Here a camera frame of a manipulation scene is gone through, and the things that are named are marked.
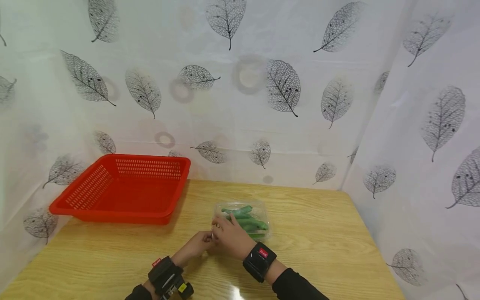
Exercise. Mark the clear plastic clamshell container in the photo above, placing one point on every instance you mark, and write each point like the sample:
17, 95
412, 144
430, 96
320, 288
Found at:
262, 212

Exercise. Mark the person's left forearm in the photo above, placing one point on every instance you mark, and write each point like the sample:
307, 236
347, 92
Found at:
139, 292

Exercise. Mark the green pepper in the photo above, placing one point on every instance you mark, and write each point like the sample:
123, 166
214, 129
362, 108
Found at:
240, 210
258, 236
255, 224

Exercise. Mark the red perforated plastic basket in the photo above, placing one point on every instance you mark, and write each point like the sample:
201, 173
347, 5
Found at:
127, 200

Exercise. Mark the person's left hand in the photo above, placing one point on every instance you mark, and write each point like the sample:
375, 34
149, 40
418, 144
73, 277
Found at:
195, 246

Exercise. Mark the person's left fingers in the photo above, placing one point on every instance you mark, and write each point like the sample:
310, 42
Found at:
209, 238

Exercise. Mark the person's right forearm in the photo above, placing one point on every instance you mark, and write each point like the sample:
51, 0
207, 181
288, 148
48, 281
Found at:
296, 285

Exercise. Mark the black wrist band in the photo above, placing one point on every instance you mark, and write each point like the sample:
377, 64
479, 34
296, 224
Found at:
165, 275
258, 260

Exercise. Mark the person's right hand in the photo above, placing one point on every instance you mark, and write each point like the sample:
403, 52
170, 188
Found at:
234, 239

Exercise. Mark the person's right fingers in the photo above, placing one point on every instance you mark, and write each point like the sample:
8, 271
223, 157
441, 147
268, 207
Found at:
219, 227

